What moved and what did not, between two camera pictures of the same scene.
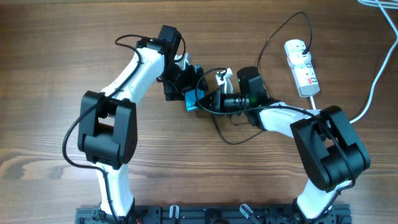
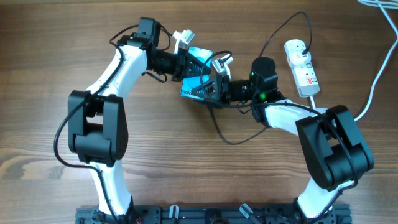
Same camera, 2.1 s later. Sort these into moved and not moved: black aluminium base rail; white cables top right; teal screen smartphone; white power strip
Moved: teal screen smartphone
Not moved: black aluminium base rail; white power strip; white cables top right
